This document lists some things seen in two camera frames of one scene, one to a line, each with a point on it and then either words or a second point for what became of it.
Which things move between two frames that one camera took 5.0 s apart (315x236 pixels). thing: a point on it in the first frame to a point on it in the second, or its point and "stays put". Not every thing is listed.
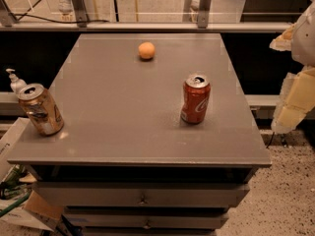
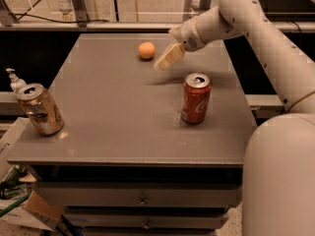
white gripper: [304, 41] to [188, 36]
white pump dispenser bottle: [16, 82] stays put
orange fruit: [146, 50] stays put
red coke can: [196, 95] stays put
